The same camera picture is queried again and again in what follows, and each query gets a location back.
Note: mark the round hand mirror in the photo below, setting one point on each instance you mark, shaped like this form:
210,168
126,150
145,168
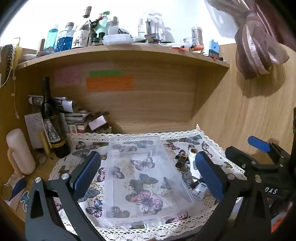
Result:
7,191

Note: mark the lace ribbon roll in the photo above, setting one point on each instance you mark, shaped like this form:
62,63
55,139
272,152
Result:
9,58

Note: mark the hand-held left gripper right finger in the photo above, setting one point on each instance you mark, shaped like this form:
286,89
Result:
208,171

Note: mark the clear plastic lidded box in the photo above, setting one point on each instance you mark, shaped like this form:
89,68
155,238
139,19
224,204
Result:
118,39

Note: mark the blue bead glass bottle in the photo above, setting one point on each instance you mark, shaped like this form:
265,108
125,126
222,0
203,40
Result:
66,37

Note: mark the clear plastic storage container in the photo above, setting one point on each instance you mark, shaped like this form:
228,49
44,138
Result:
143,185

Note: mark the green sticky note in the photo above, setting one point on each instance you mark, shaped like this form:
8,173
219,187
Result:
105,73

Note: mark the pink striped curtain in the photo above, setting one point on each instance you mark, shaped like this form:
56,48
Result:
254,46

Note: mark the white cylinder cap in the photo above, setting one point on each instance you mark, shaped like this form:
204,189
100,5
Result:
193,155

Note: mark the orange sticky note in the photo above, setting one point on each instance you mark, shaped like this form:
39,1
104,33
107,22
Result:
109,83

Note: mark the dark wine bottle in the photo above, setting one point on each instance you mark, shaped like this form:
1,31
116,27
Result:
52,120

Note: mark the white corked bottle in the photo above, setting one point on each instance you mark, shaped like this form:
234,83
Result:
81,34

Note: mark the orange cloth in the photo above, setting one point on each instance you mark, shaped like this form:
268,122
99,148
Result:
279,223

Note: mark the dark ink bottle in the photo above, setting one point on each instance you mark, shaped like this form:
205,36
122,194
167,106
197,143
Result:
96,39

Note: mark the blue liquid bottle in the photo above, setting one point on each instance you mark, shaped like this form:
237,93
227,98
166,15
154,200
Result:
52,37

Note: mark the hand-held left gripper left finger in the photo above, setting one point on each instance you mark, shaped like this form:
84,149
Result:
87,171

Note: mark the blue and white small box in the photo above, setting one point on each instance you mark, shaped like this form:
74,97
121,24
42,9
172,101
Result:
214,47

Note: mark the pink sticky note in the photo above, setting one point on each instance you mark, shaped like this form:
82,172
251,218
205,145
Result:
67,75

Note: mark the wooden desk shelf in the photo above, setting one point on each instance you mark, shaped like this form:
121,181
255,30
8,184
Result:
138,54

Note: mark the mint green bottle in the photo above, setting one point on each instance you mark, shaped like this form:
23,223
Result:
101,25

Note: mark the blue cartoon sticker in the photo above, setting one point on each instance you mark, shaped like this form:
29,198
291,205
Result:
24,200

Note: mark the clear plastic packaging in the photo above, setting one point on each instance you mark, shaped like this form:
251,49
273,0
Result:
150,25

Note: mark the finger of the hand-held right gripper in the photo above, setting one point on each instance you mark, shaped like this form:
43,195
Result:
240,157
257,143

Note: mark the rolled printed papers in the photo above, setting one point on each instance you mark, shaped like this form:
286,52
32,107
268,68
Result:
64,104

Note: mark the glass jar with brown sticks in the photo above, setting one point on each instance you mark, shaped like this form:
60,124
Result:
197,36

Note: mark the yellow candle stick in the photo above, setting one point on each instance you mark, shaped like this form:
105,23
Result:
44,143

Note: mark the butterfly print lace tablecloth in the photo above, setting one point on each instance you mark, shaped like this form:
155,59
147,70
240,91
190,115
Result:
92,208

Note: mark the white handwritten note paper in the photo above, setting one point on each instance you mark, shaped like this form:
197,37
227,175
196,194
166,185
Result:
33,127

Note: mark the cream pink tumbler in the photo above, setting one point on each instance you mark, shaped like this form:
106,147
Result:
19,150

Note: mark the white plug adapter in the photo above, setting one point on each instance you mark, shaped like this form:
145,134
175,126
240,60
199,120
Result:
200,191

